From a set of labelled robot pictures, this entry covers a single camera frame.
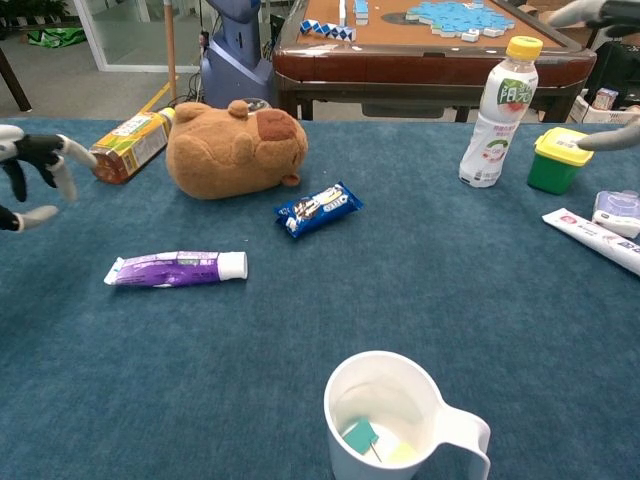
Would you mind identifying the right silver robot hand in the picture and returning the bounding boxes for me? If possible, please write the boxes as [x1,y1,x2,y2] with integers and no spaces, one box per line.
[547,0,640,152]

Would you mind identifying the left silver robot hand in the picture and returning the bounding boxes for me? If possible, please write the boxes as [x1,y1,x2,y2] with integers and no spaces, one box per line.
[0,124,99,234]

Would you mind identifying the purple toothpaste tube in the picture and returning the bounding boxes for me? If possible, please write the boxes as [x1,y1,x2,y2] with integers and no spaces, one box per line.
[103,250,249,290]

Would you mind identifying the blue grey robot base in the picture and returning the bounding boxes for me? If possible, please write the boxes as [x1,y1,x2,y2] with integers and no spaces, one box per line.
[199,0,276,109]

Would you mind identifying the long white toothpaste tube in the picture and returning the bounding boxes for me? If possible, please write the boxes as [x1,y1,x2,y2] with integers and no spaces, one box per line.
[541,207,640,278]

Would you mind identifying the white yellow-capped drink bottle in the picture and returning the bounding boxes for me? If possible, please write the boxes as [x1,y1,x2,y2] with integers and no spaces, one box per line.
[458,35,544,190]

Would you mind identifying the white plastic basket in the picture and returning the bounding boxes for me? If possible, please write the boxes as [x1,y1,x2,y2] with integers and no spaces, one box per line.
[569,94,640,125]

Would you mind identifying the small drink carton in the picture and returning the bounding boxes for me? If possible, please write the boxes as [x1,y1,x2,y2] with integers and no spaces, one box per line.
[592,87,619,111]

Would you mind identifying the green container yellow lid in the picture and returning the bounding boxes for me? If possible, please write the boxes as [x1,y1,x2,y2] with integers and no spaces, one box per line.
[526,126,598,196]

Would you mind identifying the black table leg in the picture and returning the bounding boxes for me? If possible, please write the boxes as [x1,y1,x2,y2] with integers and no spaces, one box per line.
[0,47,32,112]

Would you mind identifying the small white pink-lidded box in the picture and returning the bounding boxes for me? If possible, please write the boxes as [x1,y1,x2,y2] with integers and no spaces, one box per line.
[591,189,640,239]

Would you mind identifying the black chair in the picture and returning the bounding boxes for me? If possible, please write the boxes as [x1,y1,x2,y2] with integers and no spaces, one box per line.
[584,37,640,111]

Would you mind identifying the tea bottle yellow label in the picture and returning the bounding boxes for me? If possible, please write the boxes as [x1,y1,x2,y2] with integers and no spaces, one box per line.
[88,106,177,186]

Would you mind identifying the green bag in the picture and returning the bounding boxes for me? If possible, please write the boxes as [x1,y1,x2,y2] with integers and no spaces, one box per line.
[26,27,87,49]

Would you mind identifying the wooden pole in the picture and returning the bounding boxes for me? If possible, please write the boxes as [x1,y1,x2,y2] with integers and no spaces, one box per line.
[163,0,179,106]

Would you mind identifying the brown capybara plush toy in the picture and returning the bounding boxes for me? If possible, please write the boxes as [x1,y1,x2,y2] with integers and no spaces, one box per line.
[165,99,310,201]

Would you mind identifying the pile of blue mahjong tiles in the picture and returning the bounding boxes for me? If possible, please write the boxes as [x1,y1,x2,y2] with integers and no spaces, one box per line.
[404,0,516,43]

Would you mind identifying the brown wooden mahjong table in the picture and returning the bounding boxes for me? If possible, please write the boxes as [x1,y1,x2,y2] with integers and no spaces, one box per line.
[272,0,598,124]

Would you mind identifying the blue cookie snack packet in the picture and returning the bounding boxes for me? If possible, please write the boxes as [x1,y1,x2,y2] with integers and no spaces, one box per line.
[273,180,365,240]

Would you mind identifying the blue white snake puzzle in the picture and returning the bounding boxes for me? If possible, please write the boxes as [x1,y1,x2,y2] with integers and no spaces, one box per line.
[298,19,357,42]

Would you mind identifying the blue table cloth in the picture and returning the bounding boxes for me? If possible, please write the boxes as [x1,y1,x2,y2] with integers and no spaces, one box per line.
[0,117,640,480]

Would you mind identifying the yellow binder clip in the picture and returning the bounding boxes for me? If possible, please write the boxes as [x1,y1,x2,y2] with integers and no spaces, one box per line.
[384,439,419,464]

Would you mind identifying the green binder clip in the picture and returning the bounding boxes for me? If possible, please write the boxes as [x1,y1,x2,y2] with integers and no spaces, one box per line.
[341,418,384,462]

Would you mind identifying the white plastic mug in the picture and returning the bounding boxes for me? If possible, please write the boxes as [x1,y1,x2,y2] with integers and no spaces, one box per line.
[322,350,492,480]

